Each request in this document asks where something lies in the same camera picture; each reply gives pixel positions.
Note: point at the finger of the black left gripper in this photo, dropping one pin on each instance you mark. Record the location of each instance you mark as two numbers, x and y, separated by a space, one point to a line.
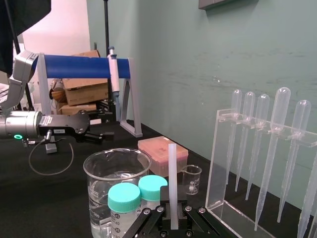
95 136
90 141

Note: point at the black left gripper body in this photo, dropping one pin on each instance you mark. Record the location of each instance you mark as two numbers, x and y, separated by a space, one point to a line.
67 125

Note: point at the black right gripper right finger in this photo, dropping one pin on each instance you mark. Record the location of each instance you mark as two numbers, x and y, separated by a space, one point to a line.
198 220

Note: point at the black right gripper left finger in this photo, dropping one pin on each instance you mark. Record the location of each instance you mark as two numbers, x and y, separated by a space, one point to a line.
153 220

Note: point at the white stirring rod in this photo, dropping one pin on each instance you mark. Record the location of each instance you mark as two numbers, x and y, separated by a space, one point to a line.
173 173

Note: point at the brown cardboard box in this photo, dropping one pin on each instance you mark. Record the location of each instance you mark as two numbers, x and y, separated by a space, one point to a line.
86 53
84 91
76 109

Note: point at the teal capped sample vial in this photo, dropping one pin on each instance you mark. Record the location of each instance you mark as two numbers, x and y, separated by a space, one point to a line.
123 197
151 187

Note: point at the clear acrylic pipette rack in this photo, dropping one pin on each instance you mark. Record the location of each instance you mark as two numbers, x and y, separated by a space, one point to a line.
215 188

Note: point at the large glass beaker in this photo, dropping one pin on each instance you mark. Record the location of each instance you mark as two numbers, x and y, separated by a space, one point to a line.
99 178

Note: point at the small glass beaker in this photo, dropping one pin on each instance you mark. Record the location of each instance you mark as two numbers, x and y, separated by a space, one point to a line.
192 181

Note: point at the grey stand with blue bar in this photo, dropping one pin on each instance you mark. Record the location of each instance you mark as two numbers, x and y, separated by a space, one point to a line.
81 68

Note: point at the white and blue micropipette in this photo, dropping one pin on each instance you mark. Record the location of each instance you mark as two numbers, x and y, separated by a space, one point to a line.
114 79

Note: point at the pink pipette tip box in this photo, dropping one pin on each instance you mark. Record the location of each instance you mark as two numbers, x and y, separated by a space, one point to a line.
156 153

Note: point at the black table cloth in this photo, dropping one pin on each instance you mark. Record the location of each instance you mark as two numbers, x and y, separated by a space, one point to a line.
49 198

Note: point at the black stand pole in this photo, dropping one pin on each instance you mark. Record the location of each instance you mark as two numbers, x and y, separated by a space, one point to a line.
106 27

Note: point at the large plastic transfer pipette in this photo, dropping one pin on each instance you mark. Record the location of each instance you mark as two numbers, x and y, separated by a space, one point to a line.
280 106
309 198
300 114

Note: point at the black softbox light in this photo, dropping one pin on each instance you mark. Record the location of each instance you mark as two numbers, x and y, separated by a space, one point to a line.
17 17

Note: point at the small plastic transfer pipette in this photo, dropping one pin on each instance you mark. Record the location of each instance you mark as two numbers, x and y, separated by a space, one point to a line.
262 106
249 101

